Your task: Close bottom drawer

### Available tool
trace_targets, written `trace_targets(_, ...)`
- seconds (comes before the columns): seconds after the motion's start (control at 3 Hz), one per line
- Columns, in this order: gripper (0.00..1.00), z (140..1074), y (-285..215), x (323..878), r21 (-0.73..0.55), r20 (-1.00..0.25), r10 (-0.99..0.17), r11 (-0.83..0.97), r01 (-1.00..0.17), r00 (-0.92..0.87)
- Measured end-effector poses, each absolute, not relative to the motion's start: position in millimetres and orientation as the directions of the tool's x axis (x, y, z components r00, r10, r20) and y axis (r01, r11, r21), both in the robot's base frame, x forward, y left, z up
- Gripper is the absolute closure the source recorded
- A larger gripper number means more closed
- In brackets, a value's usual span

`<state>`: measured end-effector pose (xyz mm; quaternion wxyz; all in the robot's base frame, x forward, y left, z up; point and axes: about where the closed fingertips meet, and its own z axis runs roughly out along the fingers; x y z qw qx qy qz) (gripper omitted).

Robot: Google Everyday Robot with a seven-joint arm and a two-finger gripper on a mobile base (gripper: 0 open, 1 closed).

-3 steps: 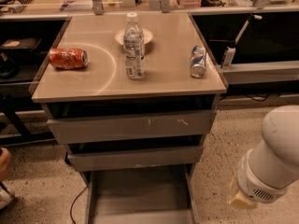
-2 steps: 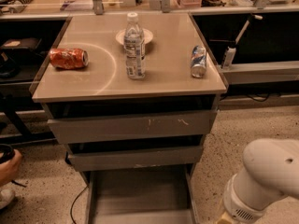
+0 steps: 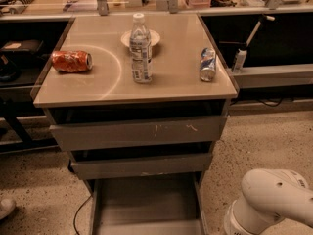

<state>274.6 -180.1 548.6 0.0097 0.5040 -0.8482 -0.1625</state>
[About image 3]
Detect grey bottom drawer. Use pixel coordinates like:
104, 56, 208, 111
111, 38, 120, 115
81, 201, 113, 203
89, 173, 208, 235

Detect grey drawer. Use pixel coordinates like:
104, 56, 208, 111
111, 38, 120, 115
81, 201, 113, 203
89, 173, 208, 235
50, 116, 226, 151
72, 153, 212, 180

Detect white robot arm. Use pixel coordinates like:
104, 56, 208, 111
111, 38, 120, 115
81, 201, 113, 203
223, 168, 313, 235

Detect grey drawer cabinet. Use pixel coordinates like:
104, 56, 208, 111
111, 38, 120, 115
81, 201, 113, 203
30, 13, 240, 235

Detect grey top drawer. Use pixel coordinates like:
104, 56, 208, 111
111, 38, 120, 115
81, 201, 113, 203
50, 116, 226, 151

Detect grey middle drawer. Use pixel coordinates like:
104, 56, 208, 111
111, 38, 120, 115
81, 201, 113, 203
72, 153, 212, 180

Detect clear plastic water bottle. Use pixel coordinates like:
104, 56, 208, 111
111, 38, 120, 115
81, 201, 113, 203
129, 13, 152, 83

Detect blue and silver soda can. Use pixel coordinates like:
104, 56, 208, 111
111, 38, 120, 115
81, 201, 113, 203
200, 48, 216, 82

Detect small white plate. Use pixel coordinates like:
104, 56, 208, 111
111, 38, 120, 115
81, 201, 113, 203
120, 30, 160, 47

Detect white tube with nozzle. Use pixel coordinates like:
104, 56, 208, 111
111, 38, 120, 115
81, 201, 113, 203
231, 15, 275, 73

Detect crushed orange soda can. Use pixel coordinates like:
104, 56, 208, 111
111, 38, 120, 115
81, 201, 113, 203
52, 50, 93, 73

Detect black box on shelf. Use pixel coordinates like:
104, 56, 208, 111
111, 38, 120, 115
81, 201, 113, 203
0, 39, 43, 53

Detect white shoe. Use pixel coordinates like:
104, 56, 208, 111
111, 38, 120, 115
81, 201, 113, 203
0, 198, 16, 220

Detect black floor cable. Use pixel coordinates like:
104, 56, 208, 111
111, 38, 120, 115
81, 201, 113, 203
72, 194, 94, 235

